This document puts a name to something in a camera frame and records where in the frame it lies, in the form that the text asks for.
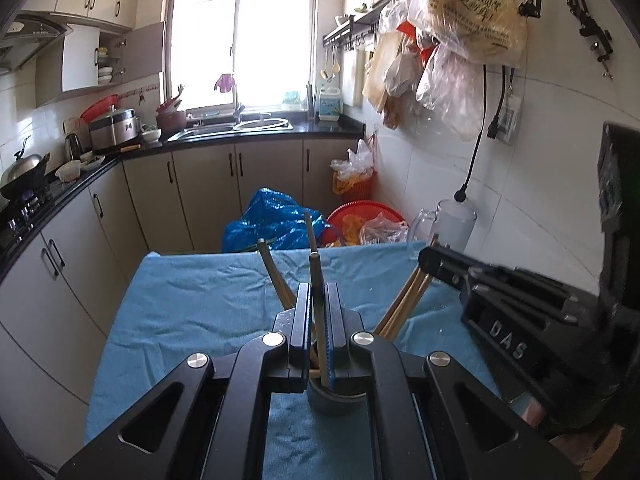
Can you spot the kitchen window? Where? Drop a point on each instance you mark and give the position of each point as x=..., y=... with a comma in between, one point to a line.
x=250, y=40

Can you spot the metal wok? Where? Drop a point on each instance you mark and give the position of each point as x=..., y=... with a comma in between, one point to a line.
x=22, y=166

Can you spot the red plastic basin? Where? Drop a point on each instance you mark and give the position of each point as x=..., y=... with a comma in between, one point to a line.
x=360, y=210

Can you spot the clear glass mug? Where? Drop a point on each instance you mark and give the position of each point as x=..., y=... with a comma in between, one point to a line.
x=450, y=225

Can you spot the steel kitchen sink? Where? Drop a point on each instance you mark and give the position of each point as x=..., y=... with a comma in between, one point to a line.
x=230, y=129

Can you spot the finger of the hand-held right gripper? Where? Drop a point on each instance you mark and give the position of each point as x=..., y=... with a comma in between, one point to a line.
x=445, y=265

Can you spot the black wall rack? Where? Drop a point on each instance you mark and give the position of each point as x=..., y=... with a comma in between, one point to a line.
x=350, y=25

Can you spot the plastic bag of flatbread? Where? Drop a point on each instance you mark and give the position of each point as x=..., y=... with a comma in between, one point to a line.
x=475, y=10

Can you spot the pink cloth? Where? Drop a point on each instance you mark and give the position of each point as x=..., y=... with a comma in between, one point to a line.
x=225, y=82

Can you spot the kitchen base cabinets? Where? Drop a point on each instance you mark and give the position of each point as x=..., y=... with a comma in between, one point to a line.
x=210, y=190

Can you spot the dark red pot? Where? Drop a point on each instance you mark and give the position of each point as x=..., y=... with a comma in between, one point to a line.
x=170, y=120

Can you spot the cluster of hanging plastic bags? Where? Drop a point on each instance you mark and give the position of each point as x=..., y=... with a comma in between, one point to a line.
x=395, y=75

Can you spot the red basin with rim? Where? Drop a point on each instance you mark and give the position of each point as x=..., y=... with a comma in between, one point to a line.
x=100, y=107

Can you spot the hanging ladle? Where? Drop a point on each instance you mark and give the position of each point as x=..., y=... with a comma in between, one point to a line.
x=337, y=66
x=325, y=72

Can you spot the white bowl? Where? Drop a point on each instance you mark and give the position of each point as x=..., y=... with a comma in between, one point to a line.
x=151, y=134

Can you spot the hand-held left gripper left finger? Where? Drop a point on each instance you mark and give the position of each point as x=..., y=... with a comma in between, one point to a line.
x=302, y=330

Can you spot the stack of dishes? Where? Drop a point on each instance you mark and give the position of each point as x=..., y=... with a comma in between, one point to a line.
x=105, y=70

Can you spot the clear badge holder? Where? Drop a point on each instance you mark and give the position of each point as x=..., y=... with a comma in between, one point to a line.
x=509, y=117

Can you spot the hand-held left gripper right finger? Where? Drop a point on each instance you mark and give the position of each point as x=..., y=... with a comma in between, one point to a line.
x=334, y=330

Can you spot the black kitchen countertop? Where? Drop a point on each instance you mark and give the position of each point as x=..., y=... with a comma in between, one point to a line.
x=325, y=127

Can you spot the gas stove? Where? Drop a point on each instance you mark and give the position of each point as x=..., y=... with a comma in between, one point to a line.
x=25, y=212

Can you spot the range hood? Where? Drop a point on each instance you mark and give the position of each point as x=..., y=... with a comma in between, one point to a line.
x=25, y=35

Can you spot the metal kettle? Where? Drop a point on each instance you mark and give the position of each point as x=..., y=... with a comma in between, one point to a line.
x=73, y=146

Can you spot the orange waste basket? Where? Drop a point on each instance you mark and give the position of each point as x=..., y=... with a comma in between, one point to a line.
x=357, y=187

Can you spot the white detergent jug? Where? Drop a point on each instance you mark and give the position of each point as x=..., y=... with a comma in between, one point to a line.
x=330, y=105

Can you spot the blue plastic bag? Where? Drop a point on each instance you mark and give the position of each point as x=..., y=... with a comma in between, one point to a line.
x=270, y=225

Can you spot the clear plastic bag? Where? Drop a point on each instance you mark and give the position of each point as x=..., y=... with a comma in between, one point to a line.
x=382, y=230

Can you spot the silver rice cooker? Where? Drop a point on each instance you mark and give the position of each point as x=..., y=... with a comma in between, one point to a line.
x=115, y=129

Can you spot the dark perforated utensil holder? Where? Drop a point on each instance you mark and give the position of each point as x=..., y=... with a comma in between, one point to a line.
x=340, y=405

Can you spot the white plastic container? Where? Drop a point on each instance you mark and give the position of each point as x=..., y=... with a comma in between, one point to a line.
x=70, y=171

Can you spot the blue towel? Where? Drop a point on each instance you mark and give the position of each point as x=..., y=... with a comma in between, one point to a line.
x=200, y=300

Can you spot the group of bamboo chopsticks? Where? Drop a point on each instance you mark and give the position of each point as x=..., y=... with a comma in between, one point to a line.
x=400, y=305

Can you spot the metal faucet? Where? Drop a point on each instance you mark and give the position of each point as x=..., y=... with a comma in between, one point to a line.
x=239, y=110

